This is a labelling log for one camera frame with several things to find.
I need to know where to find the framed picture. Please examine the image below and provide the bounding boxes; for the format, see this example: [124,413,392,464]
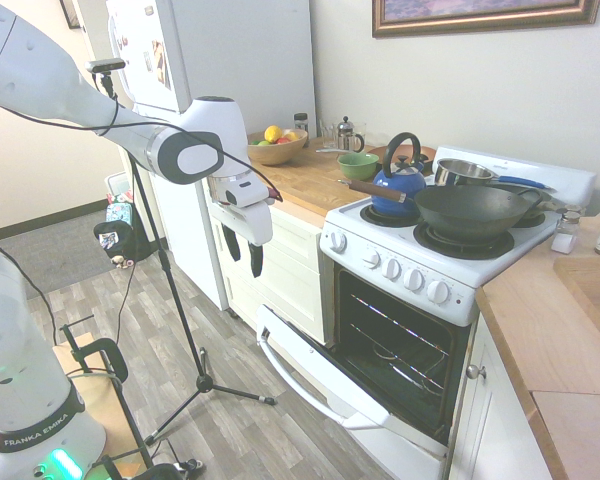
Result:
[371,0,600,39]

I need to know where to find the wooden cutting board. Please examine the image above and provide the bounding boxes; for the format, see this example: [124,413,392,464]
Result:
[552,255,600,354]

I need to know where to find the drinking glass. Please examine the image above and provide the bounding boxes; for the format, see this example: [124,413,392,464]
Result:
[317,118,339,150]

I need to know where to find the white electric stove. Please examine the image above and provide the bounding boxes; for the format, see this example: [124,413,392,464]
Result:
[318,145,597,480]

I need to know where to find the glass salt shaker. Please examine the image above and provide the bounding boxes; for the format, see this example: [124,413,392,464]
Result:
[550,211,581,254]

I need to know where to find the wooden fruit bowl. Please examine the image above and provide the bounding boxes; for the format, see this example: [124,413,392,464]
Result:
[246,128,310,167]

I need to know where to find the steel saucepan blue handle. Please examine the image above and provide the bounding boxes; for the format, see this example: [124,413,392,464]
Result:
[432,158,551,191]

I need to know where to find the glass french press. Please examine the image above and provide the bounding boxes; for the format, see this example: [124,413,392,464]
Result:
[336,116,366,153]

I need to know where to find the black camera tripod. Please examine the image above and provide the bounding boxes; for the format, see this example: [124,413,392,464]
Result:
[98,72,278,447]

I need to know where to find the blue kettle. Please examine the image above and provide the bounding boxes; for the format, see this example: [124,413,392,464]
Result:
[370,132,428,219]

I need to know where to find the black wok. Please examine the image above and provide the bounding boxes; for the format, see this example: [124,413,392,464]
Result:
[337,179,544,240]

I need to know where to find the black clamp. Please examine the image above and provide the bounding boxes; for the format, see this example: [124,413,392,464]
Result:
[59,323,131,401]

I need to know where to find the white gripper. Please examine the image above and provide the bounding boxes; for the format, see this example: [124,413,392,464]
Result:
[207,170,275,279]

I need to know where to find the black bag with print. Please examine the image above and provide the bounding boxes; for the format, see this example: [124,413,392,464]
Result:
[93,221,137,271]

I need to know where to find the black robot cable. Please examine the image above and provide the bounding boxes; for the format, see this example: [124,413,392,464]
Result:
[0,74,285,204]

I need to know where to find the green bowl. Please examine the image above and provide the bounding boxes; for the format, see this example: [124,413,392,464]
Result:
[336,152,381,182]

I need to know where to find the white oven door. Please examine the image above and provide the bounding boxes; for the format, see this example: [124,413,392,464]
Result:
[255,303,449,480]

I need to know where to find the white refrigerator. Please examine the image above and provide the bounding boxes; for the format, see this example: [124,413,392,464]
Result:
[104,0,319,312]

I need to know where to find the black stereo camera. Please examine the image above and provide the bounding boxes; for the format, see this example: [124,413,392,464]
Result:
[85,59,127,75]

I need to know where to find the white cabinet drawers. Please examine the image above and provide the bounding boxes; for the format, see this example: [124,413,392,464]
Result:
[207,187,335,346]

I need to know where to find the white cabinet with knob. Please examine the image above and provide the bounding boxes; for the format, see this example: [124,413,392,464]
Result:
[447,312,556,480]

